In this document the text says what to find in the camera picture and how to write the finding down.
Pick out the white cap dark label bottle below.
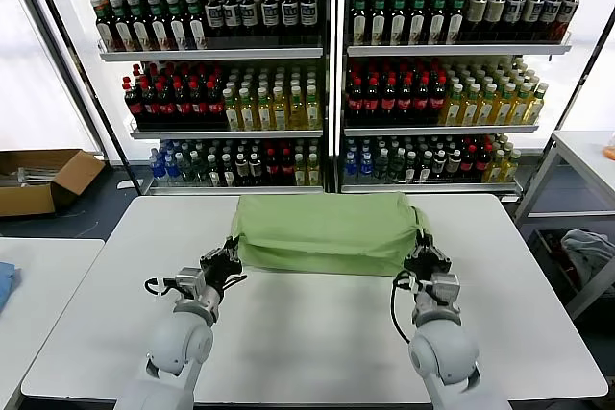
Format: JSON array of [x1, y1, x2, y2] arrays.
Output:
[[299, 0, 318, 39], [222, 0, 243, 39], [205, 0, 226, 40], [281, 0, 301, 39], [540, 0, 563, 41], [502, 0, 526, 42], [260, 0, 281, 39], [556, 0, 581, 40], [521, 0, 546, 41], [239, 0, 260, 39]]

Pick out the black storage crate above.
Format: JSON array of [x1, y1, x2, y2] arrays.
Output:
[[527, 229, 580, 308]]

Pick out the green polo shirt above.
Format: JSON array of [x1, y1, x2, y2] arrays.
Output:
[[230, 191, 439, 277]]

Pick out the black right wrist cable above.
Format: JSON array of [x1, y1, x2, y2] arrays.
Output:
[[389, 271, 419, 342]]

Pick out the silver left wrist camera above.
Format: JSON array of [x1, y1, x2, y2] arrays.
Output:
[[175, 266, 206, 294]]

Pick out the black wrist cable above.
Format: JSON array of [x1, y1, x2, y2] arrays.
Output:
[[145, 277, 178, 297], [389, 271, 419, 342]]

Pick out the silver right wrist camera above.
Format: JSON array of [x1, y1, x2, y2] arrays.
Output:
[[430, 273, 461, 303]]

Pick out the grey metal shelving unit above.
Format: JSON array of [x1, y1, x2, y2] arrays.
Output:
[[335, 0, 607, 203], [63, 0, 337, 196]]

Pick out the white cap tan label bottle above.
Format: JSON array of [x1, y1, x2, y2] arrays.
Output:
[[247, 153, 263, 187], [234, 153, 250, 187], [482, 0, 507, 42], [464, 0, 487, 42], [430, 149, 448, 181], [445, 149, 462, 181]]

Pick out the black slanted pole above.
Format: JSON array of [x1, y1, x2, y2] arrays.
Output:
[[21, 0, 145, 196], [521, 9, 615, 205]]

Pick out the yellow drink bottle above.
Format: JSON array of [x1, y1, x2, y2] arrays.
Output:
[[238, 87, 258, 132], [492, 84, 516, 127], [272, 86, 291, 132], [508, 83, 533, 127], [293, 153, 308, 187], [305, 85, 322, 132], [475, 84, 499, 128], [222, 87, 241, 132], [499, 149, 523, 184], [307, 153, 322, 187], [458, 84, 481, 128], [523, 83, 549, 126], [257, 86, 275, 132], [289, 85, 308, 132], [439, 84, 465, 128], [482, 149, 505, 184]]

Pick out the red cap cola bottle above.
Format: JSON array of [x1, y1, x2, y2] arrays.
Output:
[[172, 83, 192, 127], [380, 76, 399, 125], [264, 148, 281, 187], [206, 82, 226, 126], [429, 75, 447, 123], [397, 76, 414, 125], [459, 144, 477, 181], [474, 144, 491, 181], [280, 148, 295, 187], [139, 82, 160, 127], [346, 76, 365, 125], [189, 83, 209, 126], [363, 76, 381, 125], [123, 82, 144, 127], [156, 83, 176, 127], [412, 76, 431, 124]]

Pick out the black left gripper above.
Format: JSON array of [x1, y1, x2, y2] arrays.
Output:
[[199, 235, 244, 297]]

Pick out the white metal frame table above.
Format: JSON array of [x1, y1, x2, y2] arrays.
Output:
[[511, 129, 615, 321]]

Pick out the grey cloth pile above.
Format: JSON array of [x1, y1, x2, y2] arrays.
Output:
[[559, 229, 615, 296]]

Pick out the clear plastic packaging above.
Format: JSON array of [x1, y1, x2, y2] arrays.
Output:
[[0, 167, 59, 188]]

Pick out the brown cardboard box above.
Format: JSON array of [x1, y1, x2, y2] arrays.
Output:
[[0, 149, 107, 218]]

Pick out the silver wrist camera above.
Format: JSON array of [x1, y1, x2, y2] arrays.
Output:
[[175, 266, 206, 294], [430, 273, 461, 303]]

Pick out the blue cloth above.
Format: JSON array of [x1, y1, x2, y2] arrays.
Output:
[[0, 260, 20, 315]]

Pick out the green cap tea bottle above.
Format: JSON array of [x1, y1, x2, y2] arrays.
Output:
[[129, 0, 153, 53], [388, 0, 409, 46], [408, 0, 429, 46], [147, 0, 170, 53], [94, 0, 116, 53], [368, 0, 389, 46], [428, 0, 449, 45], [349, 0, 369, 46], [446, 0, 468, 45], [111, 0, 135, 53], [166, 0, 188, 52], [185, 0, 208, 52]]

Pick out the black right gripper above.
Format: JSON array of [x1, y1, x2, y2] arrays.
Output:
[[404, 233, 454, 289]]

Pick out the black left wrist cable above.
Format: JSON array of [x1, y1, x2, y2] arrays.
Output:
[[145, 277, 178, 297]]

